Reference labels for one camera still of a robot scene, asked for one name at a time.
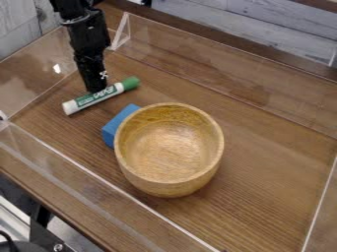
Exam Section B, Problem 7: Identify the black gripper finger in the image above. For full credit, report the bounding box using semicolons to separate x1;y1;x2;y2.
76;58;107;94

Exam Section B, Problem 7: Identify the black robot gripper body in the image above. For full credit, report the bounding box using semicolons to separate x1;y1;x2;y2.
48;0;111;65

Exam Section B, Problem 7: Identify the green and white marker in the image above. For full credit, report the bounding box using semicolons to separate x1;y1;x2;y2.
62;77;139;115

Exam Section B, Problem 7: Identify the brown wooden bowl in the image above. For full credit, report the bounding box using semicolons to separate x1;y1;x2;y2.
115;102;225;198

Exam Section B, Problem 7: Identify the blue foam block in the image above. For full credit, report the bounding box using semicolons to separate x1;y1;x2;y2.
102;103;139;149

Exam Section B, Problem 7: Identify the clear acrylic tray wall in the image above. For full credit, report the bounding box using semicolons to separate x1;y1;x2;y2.
0;12;337;252

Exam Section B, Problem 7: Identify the black metal table bracket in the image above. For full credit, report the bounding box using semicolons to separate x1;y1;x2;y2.
29;205;67;252

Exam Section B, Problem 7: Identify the black cable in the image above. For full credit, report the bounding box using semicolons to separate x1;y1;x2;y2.
0;229;21;252

